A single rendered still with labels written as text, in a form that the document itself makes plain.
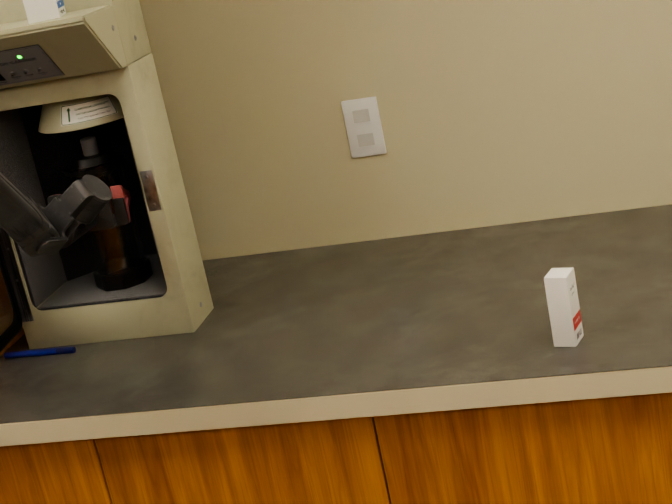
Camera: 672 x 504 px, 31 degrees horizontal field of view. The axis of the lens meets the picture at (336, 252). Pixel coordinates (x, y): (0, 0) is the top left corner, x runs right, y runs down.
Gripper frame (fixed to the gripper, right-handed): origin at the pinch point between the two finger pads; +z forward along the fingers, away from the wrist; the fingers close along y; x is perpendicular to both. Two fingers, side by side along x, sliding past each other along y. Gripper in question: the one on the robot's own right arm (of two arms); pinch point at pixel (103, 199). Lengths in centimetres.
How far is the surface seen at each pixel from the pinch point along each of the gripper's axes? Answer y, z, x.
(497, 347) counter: -69, -28, 24
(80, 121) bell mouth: -3.3, -7.8, -15.4
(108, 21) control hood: -14.9, -13.5, -31.1
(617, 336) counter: -86, -29, 24
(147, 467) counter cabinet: -13, -36, 35
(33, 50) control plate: -3.7, -18.6, -29.1
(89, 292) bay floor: 5.5, -3.5, 15.8
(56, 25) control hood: -10.1, -21.8, -32.4
